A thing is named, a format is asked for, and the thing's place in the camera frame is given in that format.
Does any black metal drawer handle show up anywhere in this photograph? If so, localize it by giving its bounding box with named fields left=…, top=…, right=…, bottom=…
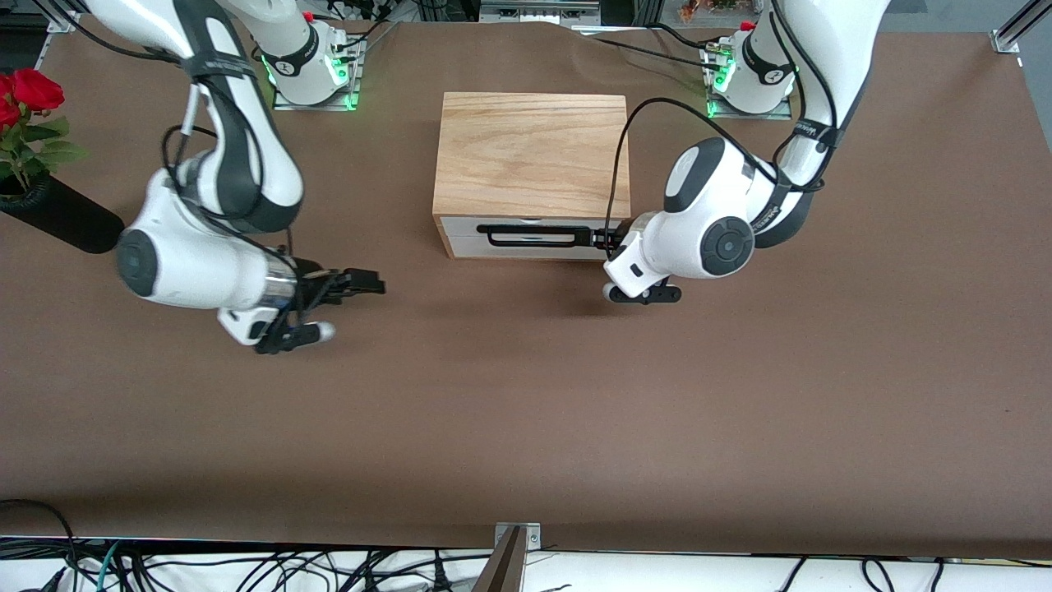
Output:
left=477, top=224, right=594, bottom=248

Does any wooden drawer with white front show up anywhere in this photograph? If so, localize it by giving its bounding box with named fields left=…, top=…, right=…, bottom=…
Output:
left=440, top=215, right=616, bottom=261

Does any light wooden drawer cabinet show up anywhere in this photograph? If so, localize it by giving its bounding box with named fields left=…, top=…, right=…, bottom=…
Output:
left=432, top=92, right=632, bottom=260

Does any grey background equipment box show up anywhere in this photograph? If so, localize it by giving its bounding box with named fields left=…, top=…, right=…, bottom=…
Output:
left=480, top=0, right=602, bottom=25

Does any black cylindrical vase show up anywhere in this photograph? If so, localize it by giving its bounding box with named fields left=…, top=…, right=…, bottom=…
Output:
left=0, top=171, right=126, bottom=254

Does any red rose bouquet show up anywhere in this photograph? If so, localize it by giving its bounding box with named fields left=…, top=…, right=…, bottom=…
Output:
left=0, top=68, right=90, bottom=194

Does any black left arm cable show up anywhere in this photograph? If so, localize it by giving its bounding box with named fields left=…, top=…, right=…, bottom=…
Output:
left=604, top=0, right=841, bottom=257

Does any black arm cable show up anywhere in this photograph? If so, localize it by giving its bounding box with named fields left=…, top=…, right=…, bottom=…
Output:
left=604, top=0, right=841, bottom=257
left=33, top=0, right=298, bottom=330

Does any black cable across table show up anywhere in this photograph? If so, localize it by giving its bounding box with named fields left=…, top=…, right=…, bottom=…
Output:
left=590, top=23, right=726, bottom=68

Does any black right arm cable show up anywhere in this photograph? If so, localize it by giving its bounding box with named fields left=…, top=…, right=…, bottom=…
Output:
left=33, top=0, right=298, bottom=330

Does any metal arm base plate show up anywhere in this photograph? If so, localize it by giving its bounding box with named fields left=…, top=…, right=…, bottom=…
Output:
left=273, top=35, right=363, bottom=112
left=704, top=41, right=794, bottom=121

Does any tangled black cable bundle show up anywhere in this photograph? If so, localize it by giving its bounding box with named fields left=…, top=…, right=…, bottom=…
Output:
left=123, top=549, right=494, bottom=592

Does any teal cable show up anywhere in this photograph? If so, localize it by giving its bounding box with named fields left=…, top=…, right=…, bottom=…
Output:
left=89, top=540, right=126, bottom=592

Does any black looped cable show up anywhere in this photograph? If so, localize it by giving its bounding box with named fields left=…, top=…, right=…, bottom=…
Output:
left=0, top=498, right=81, bottom=592

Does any aluminium frame profile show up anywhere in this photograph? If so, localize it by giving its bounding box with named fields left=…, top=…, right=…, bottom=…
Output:
left=990, top=0, right=1052, bottom=55
left=45, top=0, right=83, bottom=34

